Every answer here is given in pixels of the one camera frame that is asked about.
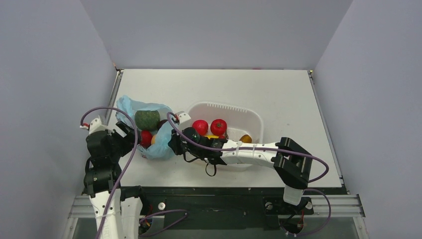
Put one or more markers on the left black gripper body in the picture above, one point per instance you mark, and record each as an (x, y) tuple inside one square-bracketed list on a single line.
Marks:
[(120, 147)]

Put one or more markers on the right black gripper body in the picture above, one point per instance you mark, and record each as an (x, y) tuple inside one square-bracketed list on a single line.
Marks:
[(174, 145)]

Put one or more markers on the light blue plastic bag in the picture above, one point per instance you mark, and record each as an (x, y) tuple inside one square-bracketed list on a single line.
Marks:
[(160, 150)]

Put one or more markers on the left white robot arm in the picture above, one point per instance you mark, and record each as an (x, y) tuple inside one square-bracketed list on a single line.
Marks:
[(116, 208)]

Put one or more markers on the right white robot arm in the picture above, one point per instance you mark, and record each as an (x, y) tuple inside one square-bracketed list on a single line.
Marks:
[(292, 167)]

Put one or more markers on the small red fake fruit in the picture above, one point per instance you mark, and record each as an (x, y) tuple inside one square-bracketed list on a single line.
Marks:
[(146, 138)]

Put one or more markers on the green fake avocado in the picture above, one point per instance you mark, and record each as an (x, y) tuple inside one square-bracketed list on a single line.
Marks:
[(147, 120)]

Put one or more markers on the red fake apple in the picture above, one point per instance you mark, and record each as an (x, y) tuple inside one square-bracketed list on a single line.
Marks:
[(201, 126)]

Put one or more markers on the dark purple fake fruit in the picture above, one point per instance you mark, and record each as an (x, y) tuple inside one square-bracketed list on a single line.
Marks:
[(161, 123)]

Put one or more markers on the yellow fake banana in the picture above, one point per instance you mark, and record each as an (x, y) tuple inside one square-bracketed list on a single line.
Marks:
[(212, 136)]

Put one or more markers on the red fake tomato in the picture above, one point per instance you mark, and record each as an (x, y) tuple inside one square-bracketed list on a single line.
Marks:
[(218, 127)]

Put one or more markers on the brown fake kiwi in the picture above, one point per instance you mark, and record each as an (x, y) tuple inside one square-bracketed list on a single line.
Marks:
[(246, 139)]

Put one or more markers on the white plastic basket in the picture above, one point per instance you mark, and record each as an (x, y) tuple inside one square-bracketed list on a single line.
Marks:
[(240, 121)]

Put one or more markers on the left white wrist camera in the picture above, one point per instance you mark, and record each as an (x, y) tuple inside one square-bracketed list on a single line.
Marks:
[(95, 125)]

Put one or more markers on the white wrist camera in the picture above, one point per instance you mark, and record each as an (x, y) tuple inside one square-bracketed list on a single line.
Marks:
[(95, 125), (183, 118)]

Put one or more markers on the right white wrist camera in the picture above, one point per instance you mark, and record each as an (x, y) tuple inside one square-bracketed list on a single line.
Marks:
[(183, 118)]

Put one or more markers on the black table base frame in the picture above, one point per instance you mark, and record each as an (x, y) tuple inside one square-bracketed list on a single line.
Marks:
[(249, 213)]

